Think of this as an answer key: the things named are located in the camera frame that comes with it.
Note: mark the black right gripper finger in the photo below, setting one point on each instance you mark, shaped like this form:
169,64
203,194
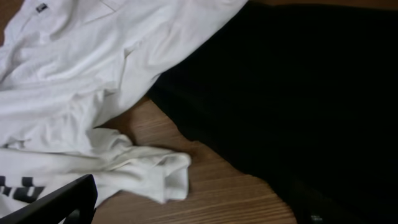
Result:
72,203

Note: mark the white printed t-shirt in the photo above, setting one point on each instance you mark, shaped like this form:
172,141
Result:
67,67

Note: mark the black garment right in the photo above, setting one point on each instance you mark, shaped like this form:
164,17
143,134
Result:
303,96

